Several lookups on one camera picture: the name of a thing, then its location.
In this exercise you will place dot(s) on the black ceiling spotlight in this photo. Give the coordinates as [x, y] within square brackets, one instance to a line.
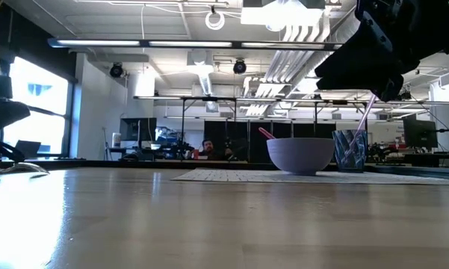
[116, 70]
[240, 66]

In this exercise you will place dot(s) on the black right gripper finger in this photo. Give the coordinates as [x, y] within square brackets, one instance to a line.
[358, 73]
[390, 94]

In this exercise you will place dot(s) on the black partition wall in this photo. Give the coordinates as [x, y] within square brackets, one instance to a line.
[224, 138]

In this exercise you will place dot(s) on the dark patterned cup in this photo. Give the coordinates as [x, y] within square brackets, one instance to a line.
[353, 153]

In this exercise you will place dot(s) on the lilac bowl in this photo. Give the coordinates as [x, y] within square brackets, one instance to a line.
[300, 155]

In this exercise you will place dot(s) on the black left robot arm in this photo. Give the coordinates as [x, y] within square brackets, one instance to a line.
[3, 112]

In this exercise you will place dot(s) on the pink straw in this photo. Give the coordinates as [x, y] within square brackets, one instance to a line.
[363, 120]

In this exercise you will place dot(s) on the grey woven placemat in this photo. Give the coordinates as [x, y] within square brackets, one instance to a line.
[246, 175]

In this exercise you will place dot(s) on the silver air duct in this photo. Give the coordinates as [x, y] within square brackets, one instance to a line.
[205, 80]

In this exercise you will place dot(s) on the white paper roll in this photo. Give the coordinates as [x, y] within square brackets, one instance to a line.
[116, 139]

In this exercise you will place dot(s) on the person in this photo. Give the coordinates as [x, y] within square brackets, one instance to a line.
[208, 147]

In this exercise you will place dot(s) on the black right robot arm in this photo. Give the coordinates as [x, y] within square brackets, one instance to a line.
[441, 22]

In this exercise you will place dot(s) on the long ceiling light bar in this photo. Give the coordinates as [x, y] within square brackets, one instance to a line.
[134, 43]

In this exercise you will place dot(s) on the dark laptop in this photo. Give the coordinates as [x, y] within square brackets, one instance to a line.
[28, 147]

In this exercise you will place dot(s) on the black computer monitor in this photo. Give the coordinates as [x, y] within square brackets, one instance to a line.
[420, 132]
[138, 129]

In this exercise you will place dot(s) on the black workstation frame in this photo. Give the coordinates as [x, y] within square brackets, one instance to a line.
[209, 98]

